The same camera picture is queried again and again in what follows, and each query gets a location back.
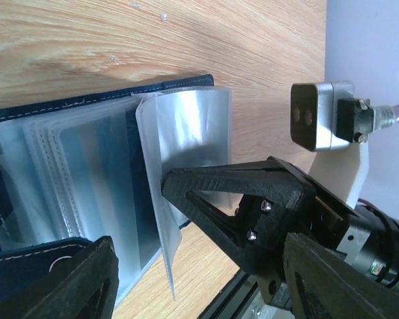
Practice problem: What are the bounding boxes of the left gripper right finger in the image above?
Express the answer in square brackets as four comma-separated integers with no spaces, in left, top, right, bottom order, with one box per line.
[283,233,399,318]

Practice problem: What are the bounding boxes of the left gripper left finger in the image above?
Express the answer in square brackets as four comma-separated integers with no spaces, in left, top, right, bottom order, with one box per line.
[0,236,118,318]

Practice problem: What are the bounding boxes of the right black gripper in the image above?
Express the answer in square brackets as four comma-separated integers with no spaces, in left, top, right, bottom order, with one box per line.
[161,158,386,313]

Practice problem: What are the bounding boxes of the navy blue card holder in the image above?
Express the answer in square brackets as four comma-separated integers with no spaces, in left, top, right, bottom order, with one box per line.
[0,74,232,303]

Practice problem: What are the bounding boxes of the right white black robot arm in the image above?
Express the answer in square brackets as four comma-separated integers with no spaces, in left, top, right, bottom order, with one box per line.
[162,157,399,318]

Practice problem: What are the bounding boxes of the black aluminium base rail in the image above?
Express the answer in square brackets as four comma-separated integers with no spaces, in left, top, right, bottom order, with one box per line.
[198,270,294,319]

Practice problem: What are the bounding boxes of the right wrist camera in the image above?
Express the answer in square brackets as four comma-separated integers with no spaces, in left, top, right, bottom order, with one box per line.
[290,80,376,207]

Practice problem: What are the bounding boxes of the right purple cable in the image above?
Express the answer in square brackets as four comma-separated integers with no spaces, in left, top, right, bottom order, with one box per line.
[372,99,399,130]

